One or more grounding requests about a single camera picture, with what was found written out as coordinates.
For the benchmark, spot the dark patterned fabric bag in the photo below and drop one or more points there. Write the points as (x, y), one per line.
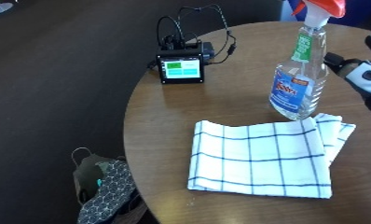
(110, 193)

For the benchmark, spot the dark green bag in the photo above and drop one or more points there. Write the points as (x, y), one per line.
(87, 177)

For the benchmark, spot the black device with screen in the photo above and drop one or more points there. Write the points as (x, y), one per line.
(180, 67)

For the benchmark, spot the black box behind device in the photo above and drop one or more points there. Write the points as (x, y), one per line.
(207, 51)

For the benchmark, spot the white blue-checked cloth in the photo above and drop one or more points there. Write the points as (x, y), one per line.
(259, 158)

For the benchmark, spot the clear spray bottle orange trigger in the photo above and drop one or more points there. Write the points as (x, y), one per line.
(300, 84)

